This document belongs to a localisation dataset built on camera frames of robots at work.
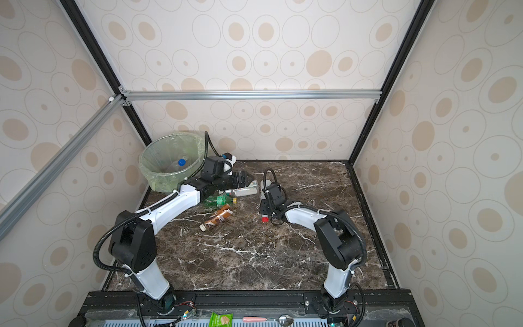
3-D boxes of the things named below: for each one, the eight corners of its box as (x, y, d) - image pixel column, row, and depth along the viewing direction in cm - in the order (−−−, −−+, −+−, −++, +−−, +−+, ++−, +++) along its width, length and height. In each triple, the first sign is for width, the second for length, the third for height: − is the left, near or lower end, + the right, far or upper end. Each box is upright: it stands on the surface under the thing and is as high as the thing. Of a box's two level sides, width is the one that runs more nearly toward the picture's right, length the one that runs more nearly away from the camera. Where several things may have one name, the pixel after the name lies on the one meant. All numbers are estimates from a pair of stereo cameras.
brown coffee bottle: (200, 229, 95) (197, 223, 90) (227, 209, 102) (226, 202, 97) (206, 236, 92) (204, 231, 88) (233, 215, 100) (232, 208, 95)
